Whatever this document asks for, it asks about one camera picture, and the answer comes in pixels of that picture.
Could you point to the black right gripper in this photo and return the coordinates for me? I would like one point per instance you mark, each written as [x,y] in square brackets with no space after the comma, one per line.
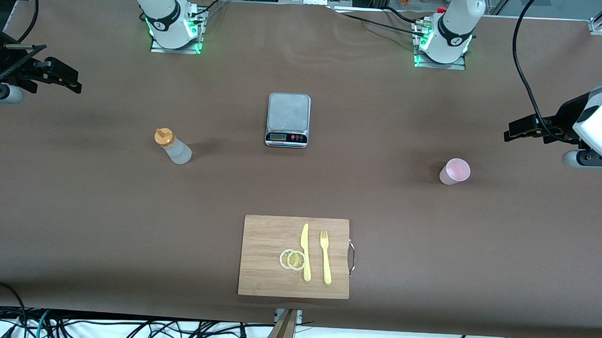
[3,63]

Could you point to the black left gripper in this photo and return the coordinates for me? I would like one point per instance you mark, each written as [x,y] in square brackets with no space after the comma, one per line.
[564,118]

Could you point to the pink plastic cup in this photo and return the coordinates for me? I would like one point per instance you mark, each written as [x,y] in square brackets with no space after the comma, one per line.
[453,172]

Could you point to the clear sauce bottle orange cap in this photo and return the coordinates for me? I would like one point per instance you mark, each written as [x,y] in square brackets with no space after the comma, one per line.
[179,152]

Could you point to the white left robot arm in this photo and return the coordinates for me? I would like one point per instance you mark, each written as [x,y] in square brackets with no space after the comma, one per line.
[453,29]

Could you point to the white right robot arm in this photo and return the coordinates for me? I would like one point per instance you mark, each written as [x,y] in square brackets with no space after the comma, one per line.
[161,14]

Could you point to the brown table cover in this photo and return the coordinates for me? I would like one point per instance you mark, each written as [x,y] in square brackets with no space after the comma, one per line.
[428,243]

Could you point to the silver digital kitchen scale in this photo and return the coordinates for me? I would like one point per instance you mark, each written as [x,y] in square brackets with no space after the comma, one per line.
[288,113]

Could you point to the yellow plastic fork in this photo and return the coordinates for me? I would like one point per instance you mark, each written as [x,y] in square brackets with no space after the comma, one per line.
[326,265]

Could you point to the yellow plastic knife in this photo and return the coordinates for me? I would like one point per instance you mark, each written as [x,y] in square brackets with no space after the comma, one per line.
[306,259]

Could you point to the whole lemon slice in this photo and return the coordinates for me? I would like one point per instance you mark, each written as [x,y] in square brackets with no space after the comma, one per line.
[296,260]

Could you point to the bamboo cutting board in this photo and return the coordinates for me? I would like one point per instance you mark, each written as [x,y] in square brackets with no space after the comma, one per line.
[262,272]

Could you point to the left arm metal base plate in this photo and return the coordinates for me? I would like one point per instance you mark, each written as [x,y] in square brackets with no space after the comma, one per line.
[455,66]

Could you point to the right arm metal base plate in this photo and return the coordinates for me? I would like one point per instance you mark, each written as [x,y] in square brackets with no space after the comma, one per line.
[177,49]

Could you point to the small metal bracket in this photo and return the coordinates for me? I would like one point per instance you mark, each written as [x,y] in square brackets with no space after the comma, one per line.
[299,316]

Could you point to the wooden post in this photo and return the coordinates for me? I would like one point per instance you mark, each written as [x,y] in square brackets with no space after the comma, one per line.
[282,333]

